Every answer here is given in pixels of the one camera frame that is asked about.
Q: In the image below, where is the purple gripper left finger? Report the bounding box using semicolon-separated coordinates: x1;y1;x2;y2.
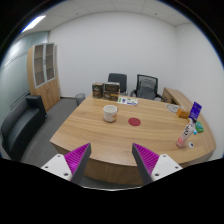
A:
42;143;91;184

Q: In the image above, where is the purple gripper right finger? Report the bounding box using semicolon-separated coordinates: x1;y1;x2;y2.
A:
132;143;182;185

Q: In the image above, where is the small white cap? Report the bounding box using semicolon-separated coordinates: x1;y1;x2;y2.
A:
188;142;194;148

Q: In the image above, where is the red round coaster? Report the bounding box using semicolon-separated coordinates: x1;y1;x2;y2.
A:
128;117;141;126

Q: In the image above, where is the white plastic bottle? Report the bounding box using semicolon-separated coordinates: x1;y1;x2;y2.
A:
176;119;197;148

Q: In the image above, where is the wooden desk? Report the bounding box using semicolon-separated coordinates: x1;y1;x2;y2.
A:
50;96;216;185

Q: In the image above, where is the orange small box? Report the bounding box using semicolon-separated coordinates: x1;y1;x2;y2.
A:
176;108;190;118

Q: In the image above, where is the green small object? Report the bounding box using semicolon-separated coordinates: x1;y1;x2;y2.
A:
195;121;204;133

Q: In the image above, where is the round white disc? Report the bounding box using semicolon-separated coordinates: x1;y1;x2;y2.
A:
167;104;180;113

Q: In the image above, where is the black leather sofa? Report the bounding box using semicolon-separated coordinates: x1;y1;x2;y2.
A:
1;95;47;161

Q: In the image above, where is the white ceramic mug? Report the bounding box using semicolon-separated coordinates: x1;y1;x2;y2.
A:
103;105;118;122

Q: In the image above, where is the grey waste bin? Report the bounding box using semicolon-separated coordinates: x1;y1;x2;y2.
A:
75;93;86;105

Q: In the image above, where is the wooden side cabinet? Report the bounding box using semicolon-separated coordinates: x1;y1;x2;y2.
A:
162;87;193;111

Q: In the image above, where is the white printed leaflet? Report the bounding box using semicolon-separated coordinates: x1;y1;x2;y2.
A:
117;97;138;106

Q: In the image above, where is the purple card box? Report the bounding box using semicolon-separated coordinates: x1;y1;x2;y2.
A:
189;102;202;119

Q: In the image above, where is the black mesh office chair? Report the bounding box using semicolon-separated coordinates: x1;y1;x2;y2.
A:
130;74;164;100

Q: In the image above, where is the brown box left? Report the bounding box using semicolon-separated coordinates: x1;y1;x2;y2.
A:
92;82;104;99

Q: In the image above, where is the brown box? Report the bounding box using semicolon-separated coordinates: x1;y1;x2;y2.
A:
92;82;104;99
103;82;120;101

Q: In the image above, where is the brown box right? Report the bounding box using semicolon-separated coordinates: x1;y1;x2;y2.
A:
103;82;120;101

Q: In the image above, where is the black office chair left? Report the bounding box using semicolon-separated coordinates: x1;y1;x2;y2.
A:
108;73;127;94

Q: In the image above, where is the wooden glass-door cabinet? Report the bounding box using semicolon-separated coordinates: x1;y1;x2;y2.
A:
27;43;60;111

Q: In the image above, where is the ceiling light panel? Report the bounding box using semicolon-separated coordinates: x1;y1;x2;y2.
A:
21;15;46;33

